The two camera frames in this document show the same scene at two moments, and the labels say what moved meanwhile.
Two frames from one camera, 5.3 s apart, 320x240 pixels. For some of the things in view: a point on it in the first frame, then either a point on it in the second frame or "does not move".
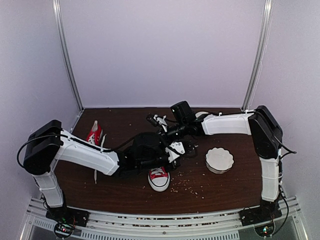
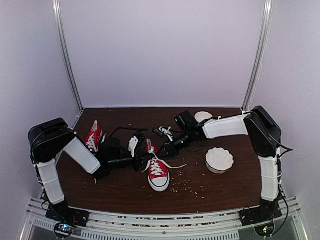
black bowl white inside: x=198 y=113 does not move
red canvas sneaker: x=95 y=135 does not move
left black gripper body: x=147 y=165 → x=138 y=159
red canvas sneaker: x=159 y=178 does not move
